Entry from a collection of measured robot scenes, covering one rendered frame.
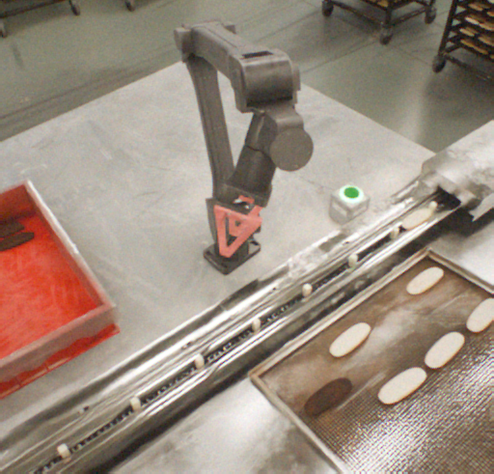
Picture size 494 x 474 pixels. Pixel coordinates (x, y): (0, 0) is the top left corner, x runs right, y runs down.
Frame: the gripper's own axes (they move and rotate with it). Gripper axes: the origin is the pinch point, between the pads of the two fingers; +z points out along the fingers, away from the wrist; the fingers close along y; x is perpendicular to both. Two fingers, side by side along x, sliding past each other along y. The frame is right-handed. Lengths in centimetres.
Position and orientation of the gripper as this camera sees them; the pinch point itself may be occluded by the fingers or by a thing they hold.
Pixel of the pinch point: (231, 239)
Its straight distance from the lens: 80.1
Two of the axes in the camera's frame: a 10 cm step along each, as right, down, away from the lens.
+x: -9.4, -3.4, 0.1
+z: -3.2, 9.0, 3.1
